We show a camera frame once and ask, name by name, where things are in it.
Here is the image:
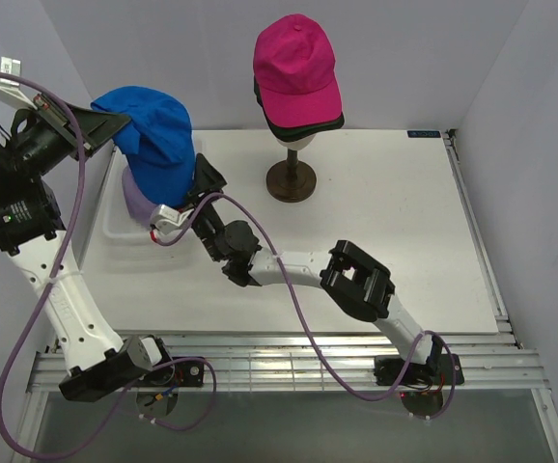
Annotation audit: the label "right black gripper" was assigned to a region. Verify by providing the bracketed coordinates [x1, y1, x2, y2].
[168, 153, 228, 263]

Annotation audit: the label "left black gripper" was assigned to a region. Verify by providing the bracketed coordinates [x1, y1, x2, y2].
[11, 90, 130, 179]

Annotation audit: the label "lavender LA baseball cap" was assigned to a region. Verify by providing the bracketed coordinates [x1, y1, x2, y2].
[121, 167, 160, 230]

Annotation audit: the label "blue perforated cap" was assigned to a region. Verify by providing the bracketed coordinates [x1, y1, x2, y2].
[91, 86, 196, 206]

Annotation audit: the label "green NY baseball cap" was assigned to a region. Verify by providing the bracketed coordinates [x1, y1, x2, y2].
[253, 79, 345, 142]

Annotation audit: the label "black cap gold logo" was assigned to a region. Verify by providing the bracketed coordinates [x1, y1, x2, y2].
[263, 111, 345, 143]

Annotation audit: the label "pink perforated cap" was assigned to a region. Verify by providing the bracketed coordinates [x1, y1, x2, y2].
[253, 14, 343, 128]

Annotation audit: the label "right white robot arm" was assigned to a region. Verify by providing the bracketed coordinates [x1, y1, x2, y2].
[185, 153, 442, 383]

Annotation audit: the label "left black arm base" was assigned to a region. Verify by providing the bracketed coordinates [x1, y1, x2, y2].
[135, 357, 205, 389]

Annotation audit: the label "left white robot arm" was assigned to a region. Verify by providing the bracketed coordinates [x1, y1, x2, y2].
[0, 93, 175, 402]

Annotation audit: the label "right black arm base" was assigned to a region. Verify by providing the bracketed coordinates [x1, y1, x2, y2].
[374, 354, 465, 387]

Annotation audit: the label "wooden mannequin head stand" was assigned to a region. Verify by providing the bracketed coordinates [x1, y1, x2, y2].
[265, 135, 317, 203]

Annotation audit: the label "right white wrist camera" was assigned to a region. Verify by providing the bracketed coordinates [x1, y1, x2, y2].
[150, 204, 194, 245]

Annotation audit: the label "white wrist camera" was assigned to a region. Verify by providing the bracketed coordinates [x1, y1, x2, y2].
[150, 204, 194, 245]
[0, 56, 36, 110]

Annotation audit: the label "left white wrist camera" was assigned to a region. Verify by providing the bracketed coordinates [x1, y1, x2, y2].
[0, 56, 36, 110]

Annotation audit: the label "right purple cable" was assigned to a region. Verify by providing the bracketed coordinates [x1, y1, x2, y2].
[155, 192, 456, 422]

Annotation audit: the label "purple cable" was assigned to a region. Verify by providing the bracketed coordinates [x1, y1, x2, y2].
[155, 192, 456, 422]
[0, 70, 217, 460]

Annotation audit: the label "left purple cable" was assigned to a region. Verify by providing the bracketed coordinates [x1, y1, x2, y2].
[0, 70, 217, 460]

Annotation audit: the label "aluminium frame rails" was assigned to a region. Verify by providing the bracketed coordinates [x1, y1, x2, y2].
[26, 128, 558, 463]

